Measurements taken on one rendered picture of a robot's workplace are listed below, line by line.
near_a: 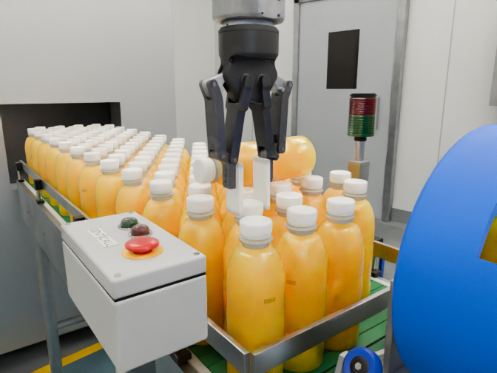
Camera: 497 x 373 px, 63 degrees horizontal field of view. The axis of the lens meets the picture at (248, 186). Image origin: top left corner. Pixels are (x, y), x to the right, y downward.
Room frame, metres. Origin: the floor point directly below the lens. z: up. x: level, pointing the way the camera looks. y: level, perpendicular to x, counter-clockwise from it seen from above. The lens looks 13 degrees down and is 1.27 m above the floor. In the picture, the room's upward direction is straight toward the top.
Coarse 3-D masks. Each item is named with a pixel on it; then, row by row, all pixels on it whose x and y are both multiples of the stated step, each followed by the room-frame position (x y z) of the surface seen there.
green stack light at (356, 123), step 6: (348, 120) 0.98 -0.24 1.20; (354, 120) 0.95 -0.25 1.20; (360, 120) 0.95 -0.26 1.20; (366, 120) 0.95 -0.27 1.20; (372, 120) 0.95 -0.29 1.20; (348, 126) 0.97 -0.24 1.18; (354, 126) 0.96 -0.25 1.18; (360, 126) 0.95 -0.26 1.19; (366, 126) 0.95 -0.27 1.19; (372, 126) 0.95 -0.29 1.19; (348, 132) 0.97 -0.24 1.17; (354, 132) 0.95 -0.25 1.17; (360, 132) 0.95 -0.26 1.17; (366, 132) 0.95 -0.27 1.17; (372, 132) 0.95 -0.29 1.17
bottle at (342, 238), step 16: (320, 224) 0.55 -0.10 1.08; (336, 224) 0.53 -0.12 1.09; (352, 224) 0.53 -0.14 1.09; (336, 240) 0.52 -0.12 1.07; (352, 240) 0.52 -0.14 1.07; (336, 256) 0.51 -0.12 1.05; (352, 256) 0.51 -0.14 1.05; (336, 272) 0.51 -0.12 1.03; (352, 272) 0.51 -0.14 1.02; (336, 288) 0.51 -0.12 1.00; (352, 288) 0.51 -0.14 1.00; (336, 304) 0.51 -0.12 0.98; (336, 336) 0.51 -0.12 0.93; (352, 336) 0.51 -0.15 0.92
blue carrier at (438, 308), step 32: (480, 128) 0.39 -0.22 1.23; (448, 160) 0.36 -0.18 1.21; (480, 160) 0.34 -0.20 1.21; (448, 192) 0.33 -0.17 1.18; (480, 192) 0.31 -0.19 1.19; (416, 224) 0.33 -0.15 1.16; (448, 224) 0.31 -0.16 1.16; (480, 224) 0.30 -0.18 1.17; (416, 256) 0.32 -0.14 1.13; (448, 256) 0.30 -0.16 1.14; (416, 288) 0.31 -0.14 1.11; (448, 288) 0.29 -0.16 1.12; (480, 288) 0.28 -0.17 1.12; (416, 320) 0.31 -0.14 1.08; (448, 320) 0.29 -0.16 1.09; (480, 320) 0.27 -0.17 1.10; (416, 352) 0.32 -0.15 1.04; (448, 352) 0.29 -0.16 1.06; (480, 352) 0.27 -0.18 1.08
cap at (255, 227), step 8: (248, 216) 0.47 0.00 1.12; (256, 216) 0.47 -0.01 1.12; (264, 216) 0.47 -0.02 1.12; (240, 224) 0.45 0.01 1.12; (248, 224) 0.44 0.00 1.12; (256, 224) 0.44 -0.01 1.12; (264, 224) 0.44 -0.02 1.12; (240, 232) 0.45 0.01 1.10; (248, 232) 0.44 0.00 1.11; (256, 232) 0.44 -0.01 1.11; (264, 232) 0.44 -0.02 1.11
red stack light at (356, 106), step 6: (354, 102) 0.96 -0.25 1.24; (360, 102) 0.95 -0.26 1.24; (366, 102) 0.95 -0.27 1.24; (372, 102) 0.95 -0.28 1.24; (348, 108) 0.98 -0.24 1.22; (354, 108) 0.96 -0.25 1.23; (360, 108) 0.95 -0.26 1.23; (366, 108) 0.95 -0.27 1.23; (372, 108) 0.95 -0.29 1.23; (354, 114) 0.96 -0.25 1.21; (360, 114) 0.95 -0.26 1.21; (366, 114) 0.95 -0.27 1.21; (372, 114) 0.95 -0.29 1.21
